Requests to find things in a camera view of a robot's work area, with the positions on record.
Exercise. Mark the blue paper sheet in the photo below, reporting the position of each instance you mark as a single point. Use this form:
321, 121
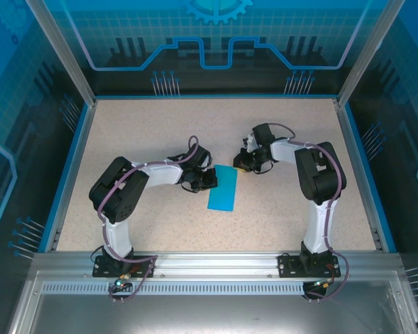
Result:
224, 191

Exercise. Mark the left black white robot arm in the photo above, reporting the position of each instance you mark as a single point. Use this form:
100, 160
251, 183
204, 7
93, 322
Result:
122, 195

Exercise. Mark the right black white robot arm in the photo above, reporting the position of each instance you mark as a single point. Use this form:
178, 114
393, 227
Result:
317, 174

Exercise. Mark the metal sheet tray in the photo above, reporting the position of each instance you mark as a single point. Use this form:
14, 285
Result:
209, 313

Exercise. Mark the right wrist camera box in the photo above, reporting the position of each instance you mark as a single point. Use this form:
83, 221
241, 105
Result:
252, 142

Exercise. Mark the blue aluminium table end rail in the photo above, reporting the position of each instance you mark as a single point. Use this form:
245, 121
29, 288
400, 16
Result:
216, 96

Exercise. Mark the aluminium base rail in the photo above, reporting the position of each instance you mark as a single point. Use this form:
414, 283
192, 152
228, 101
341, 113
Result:
216, 262

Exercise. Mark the blue aluminium table side rail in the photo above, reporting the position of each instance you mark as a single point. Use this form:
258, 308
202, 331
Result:
81, 139
352, 139

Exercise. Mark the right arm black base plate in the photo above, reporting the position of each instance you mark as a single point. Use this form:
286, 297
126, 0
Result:
289, 266

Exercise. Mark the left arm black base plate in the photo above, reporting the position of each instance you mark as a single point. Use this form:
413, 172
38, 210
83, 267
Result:
104, 269

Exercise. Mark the aluminium frame post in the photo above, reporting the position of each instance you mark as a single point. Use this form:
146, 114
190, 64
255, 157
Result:
365, 52
68, 52

